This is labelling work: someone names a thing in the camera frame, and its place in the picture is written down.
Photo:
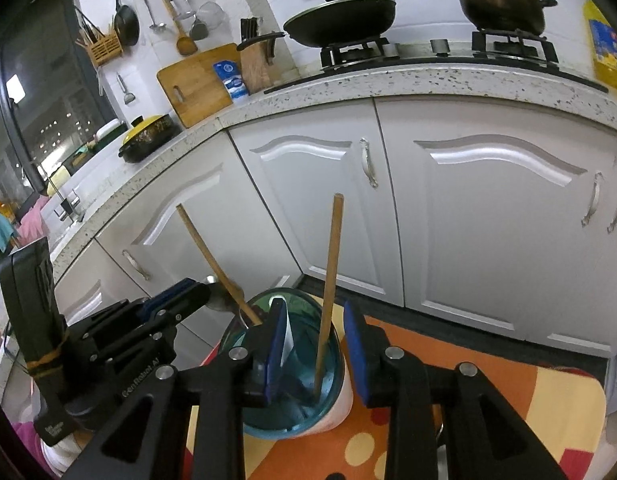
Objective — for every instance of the pink cloth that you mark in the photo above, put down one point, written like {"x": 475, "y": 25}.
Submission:
{"x": 33, "y": 220}

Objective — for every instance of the wooden knife block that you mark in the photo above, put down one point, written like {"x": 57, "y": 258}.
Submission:
{"x": 256, "y": 67}

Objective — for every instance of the white floral cup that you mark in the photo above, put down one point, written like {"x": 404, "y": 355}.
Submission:
{"x": 333, "y": 410}

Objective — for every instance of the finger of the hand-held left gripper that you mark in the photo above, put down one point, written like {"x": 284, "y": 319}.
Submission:
{"x": 163, "y": 292}
{"x": 183, "y": 307}

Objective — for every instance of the yellow lidded casserole pot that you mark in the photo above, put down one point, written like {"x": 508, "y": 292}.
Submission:
{"x": 148, "y": 135}

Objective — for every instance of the black wok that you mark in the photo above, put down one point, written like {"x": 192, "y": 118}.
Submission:
{"x": 338, "y": 20}

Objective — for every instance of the small metal spatula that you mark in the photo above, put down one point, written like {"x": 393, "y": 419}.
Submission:
{"x": 127, "y": 92}

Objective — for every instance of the dark window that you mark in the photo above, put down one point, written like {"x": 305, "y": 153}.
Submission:
{"x": 63, "y": 110}

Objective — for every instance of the brown wooden chopstick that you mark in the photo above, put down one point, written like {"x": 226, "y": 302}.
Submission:
{"x": 331, "y": 285}
{"x": 213, "y": 260}

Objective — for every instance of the colourful printed blanket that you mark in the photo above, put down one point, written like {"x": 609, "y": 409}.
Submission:
{"x": 553, "y": 400}

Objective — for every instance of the blue and white packet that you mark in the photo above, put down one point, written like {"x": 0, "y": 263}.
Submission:
{"x": 232, "y": 80}

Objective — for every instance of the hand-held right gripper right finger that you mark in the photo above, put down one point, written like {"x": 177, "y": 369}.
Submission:
{"x": 356, "y": 355}

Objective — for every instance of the metal mesh strainer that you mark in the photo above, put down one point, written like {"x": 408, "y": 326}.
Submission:
{"x": 208, "y": 12}

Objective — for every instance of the metal ladle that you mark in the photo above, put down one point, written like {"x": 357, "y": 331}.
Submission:
{"x": 151, "y": 12}

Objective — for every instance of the yellow oil bottle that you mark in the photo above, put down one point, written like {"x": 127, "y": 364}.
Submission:
{"x": 608, "y": 45}

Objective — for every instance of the wooden chopstick basket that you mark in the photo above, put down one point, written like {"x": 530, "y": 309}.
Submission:
{"x": 106, "y": 50}

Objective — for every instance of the black gas stove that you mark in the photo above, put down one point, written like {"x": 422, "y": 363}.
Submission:
{"x": 438, "y": 62}

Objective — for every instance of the wooden spatula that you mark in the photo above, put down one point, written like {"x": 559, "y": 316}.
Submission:
{"x": 186, "y": 42}

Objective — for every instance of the small black frying pan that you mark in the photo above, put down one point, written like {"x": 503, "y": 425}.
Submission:
{"x": 126, "y": 25}

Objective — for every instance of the metal faucet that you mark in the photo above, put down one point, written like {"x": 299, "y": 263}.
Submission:
{"x": 63, "y": 200}

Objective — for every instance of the wooden cutting board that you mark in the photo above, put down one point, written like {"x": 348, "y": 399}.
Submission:
{"x": 193, "y": 90}

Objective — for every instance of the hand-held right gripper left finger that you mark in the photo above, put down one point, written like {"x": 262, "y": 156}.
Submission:
{"x": 276, "y": 350}

